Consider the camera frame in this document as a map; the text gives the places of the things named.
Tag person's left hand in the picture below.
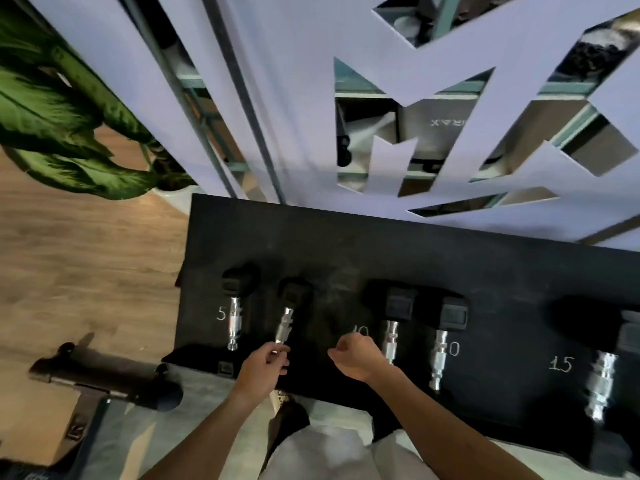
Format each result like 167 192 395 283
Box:
232 341 292 407

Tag person's right hand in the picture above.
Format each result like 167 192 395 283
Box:
327 332 396 385

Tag medium black hex dumbbell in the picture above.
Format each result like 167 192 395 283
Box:
365 282 419 365
425 294 471 395
549 294 640 475

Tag small black hex dumbbell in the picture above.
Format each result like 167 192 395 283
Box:
217 264 261 378
272 277 313 348

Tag black dumbbell rack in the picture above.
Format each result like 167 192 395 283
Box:
162 193 640 475

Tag person's right forearm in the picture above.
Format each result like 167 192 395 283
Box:
367 367 543 480

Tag person's left forearm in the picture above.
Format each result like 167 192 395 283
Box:
137 389 261 480

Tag dark grey trousers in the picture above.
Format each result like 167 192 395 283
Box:
265 397 403 461

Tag white shirt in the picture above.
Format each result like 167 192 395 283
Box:
257 424 441 480

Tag black adjustable weight bench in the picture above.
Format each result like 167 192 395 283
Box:
0 342 185 480

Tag white plant pot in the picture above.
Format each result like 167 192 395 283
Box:
149 184 206 218

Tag black rounded device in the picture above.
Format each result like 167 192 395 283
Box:
337 107 352 168

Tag grey zip case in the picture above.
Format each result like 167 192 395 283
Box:
397 97 481 161

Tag white cutout partition panel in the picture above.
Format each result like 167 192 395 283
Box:
22 0 640 251

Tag teal metal shelving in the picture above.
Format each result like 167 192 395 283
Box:
119 0 640 218

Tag green leafy plant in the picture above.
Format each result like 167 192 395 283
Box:
0 0 196 201

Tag black crinkled bag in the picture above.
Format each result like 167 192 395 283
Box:
555 17 636 78

